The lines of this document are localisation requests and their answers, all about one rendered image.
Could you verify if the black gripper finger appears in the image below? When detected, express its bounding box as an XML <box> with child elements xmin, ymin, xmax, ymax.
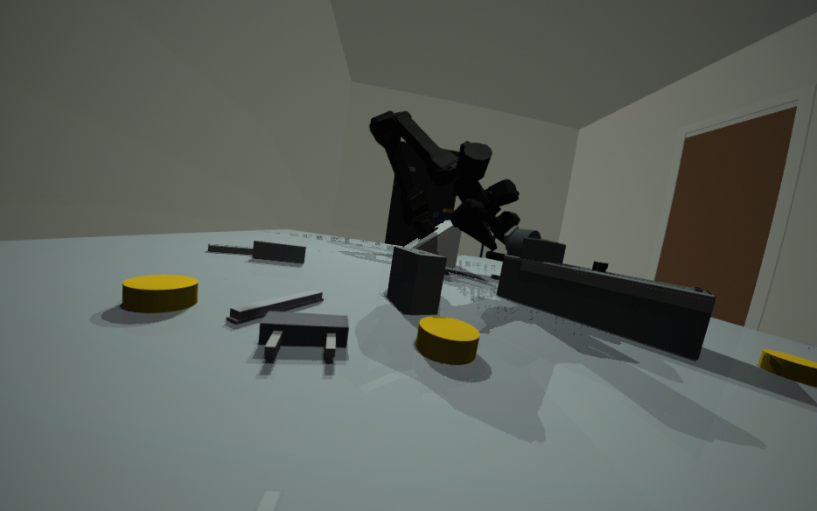
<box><xmin>459</xmin><ymin>209</ymin><xmax>497</xmax><ymax>251</ymax></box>
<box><xmin>494</xmin><ymin>219</ymin><xmax>519</xmax><ymax>244</ymax></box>

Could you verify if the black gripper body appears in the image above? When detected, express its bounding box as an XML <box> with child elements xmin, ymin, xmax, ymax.
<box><xmin>450</xmin><ymin>186</ymin><xmax>520</xmax><ymax>235</ymax></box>

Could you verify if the yellow short cylinder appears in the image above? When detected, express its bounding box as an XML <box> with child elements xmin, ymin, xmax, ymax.
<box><xmin>415</xmin><ymin>317</ymin><xmax>480</xmax><ymax>365</ymax></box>
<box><xmin>758</xmin><ymin>349</ymin><xmax>817</xmax><ymax>387</ymax></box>
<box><xmin>122</xmin><ymin>275</ymin><xmax>198</xmax><ymax>313</ymax></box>

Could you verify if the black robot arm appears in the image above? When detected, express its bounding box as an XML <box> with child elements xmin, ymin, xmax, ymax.
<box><xmin>369</xmin><ymin>110</ymin><xmax>520</xmax><ymax>239</ymax></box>

